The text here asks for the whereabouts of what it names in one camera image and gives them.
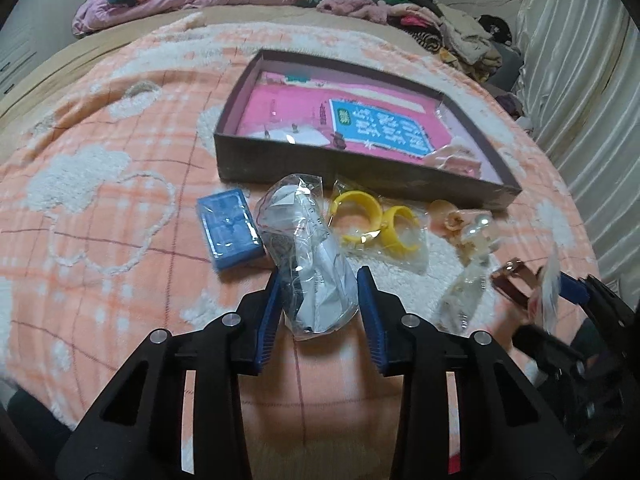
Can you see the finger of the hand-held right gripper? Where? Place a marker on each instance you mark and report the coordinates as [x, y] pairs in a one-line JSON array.
[[542, 345], [572, 290]]

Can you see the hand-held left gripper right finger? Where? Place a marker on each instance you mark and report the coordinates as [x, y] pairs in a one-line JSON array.
[[372, 320]]

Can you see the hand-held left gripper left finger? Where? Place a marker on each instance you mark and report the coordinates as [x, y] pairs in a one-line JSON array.
[[267, 330]]

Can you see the clear bag of silver jewelry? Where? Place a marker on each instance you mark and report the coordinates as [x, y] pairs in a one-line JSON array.
[[310, 260]]

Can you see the bag of yellow hoop earrings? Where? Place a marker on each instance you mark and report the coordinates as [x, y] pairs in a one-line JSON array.
[[400, 240]]

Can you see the shallow cardboard box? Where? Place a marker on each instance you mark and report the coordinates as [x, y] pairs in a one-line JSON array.
[[350, 170]]

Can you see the small clear earring bag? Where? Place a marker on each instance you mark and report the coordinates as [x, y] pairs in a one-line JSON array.
[[462, 300]]

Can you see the small blue box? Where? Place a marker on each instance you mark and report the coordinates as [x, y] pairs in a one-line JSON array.
[[227, 230]]

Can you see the peach pearl hair clip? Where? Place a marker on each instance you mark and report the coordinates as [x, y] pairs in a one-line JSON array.
[[470, 232]]

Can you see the bag of peach hair accessories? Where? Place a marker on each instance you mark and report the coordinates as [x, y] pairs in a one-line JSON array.
[[455, 162]]

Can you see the clear bag with white card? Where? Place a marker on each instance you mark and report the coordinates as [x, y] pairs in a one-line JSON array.
[[305, 136]]

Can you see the pink book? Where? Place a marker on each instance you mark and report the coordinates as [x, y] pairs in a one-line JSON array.
[[300, 105]]

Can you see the cream satin curtain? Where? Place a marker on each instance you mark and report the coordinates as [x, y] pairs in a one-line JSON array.
[[575, 60]]

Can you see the pile of clothes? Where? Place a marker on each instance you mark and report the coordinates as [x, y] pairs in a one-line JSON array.
[[465, 30]]

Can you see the tan bed sheet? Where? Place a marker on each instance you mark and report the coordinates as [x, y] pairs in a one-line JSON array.
[[50, 65]]

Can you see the white wardrobe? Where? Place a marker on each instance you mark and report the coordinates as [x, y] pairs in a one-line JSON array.
[[40, 20]]

